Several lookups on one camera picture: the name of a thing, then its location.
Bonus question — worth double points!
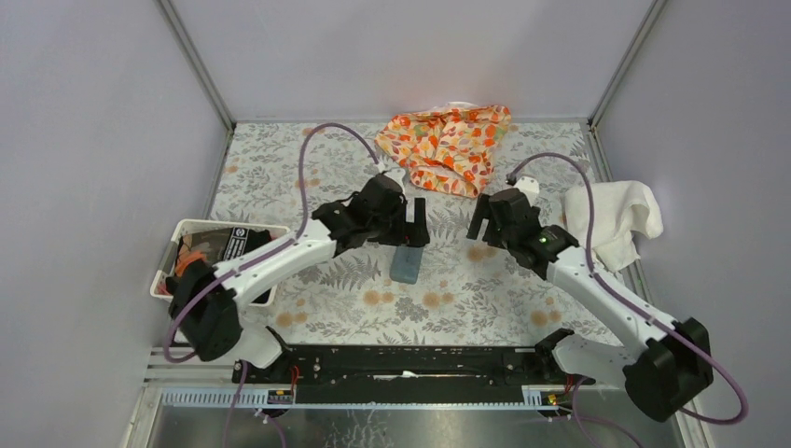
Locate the dark blue glasses case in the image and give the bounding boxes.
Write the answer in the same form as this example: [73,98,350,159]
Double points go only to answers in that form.
[389,245,423,285]

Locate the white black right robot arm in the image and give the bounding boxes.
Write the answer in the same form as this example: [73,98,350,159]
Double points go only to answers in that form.
[467,189,714,422]

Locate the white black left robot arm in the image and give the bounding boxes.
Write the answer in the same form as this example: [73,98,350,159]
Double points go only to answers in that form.
[162,174,430,384]

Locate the orange floral fabric bag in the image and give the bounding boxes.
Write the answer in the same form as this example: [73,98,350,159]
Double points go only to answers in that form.
[375,102,512,198]

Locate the floral grey tablecloth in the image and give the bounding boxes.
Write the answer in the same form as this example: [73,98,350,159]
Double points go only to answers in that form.
[210,123,615,345]

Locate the white towel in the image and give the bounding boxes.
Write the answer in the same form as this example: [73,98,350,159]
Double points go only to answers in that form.
[562,181,664,272]

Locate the black pouch in basket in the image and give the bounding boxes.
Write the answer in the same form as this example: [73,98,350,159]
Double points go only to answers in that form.
[158,227,272,296]

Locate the white perforated plastic basket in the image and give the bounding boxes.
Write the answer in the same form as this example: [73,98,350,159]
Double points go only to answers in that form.
[149,219,289,302]

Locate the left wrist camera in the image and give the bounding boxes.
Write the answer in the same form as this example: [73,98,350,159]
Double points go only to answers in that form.
[377,162,406,184]

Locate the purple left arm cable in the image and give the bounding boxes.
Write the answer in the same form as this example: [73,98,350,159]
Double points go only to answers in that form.
[161,122,382,448]

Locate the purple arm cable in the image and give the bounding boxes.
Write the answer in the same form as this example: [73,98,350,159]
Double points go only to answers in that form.
[505,151,750,448]
[161,122,382,448]

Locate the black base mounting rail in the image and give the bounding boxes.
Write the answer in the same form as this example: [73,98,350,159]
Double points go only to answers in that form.
[231,344,575,405]

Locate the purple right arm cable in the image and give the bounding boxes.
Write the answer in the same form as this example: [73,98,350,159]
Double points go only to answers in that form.
[505,151,750,448]

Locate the aluminium frame profile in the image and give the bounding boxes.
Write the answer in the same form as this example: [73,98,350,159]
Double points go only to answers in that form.
[120,345,712,448]

